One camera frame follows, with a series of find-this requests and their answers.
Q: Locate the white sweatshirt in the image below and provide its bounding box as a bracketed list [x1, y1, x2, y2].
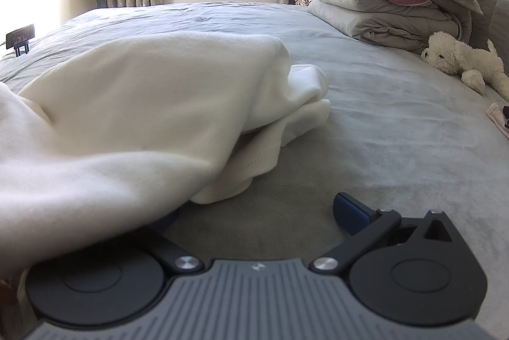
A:
[0, 33, 331, 277]

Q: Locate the phone on black stand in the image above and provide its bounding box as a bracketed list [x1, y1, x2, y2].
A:
[6, 24, 36, 56]

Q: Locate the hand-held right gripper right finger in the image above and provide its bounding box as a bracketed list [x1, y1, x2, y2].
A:
[311, 192, 464, 279]

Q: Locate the grey bed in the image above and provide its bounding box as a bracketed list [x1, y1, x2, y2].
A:
[0, 2, 509, 325]

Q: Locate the white plush dog toy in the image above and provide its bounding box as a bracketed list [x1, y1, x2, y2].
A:
[421, 31, 509, 102]

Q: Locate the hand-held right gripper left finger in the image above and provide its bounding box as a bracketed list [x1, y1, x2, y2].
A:
[137, 213, 204, 274]

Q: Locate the small pile of clothes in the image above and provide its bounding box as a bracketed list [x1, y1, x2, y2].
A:
[486, 102, 509, 138]

